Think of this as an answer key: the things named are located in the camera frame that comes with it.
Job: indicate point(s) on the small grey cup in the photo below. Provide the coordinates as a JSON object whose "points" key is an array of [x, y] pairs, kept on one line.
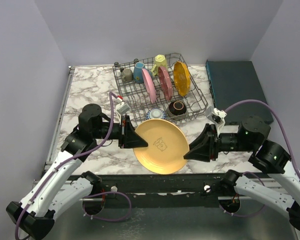
{"points": [[127, 75]]}

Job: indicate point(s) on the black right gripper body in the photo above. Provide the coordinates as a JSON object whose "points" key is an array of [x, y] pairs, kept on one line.
{"points": [[230, 142]]}

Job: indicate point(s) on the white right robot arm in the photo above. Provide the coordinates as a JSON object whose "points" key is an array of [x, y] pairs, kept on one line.
{"points": [[267, 156]]}

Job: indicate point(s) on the pale yellow mug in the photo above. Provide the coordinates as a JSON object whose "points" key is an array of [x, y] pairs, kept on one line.
{"points": [[159, 61]]}

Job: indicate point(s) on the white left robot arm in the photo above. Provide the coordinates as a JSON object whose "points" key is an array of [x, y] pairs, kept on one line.
{"points": [[37, 212]]}

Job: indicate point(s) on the beige bottom plate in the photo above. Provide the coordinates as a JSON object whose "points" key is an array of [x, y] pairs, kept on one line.
{"points": [[166, 148]]}

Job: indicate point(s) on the orange polka dot plate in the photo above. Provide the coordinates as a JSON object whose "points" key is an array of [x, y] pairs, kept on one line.
{"points": [[181, 77]]}

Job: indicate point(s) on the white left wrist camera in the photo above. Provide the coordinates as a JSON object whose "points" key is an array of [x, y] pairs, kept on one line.
{"points": [[122, 107]]}

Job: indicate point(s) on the brown patterned bowl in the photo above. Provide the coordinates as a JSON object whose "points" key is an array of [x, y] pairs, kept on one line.
{"points": [[176, 108]]}

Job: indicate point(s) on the grey wire dish rack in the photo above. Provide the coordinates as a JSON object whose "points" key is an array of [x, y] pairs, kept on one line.
{"points": [[139, 100]]}

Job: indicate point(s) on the blue floral mug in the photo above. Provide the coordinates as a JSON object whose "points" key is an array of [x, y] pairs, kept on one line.
{"points": [[137, 72]]}

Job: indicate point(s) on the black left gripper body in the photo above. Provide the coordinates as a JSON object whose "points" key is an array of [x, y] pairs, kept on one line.
{"points": [[119, 131]]}

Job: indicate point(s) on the red patterned glass bowl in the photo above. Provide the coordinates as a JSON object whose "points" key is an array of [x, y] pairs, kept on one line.
{"points": [[155, 113]]}

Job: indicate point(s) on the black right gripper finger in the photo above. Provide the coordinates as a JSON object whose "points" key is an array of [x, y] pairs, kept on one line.
{"points": [[201, 151], [204, 138]]}

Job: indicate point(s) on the plain pink round plate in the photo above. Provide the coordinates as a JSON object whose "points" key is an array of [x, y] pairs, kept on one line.
{"points": [[150, 88]]}

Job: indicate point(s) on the blue network switch box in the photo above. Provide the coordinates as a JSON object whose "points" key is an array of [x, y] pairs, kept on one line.
{"points": [[234, 81]]}

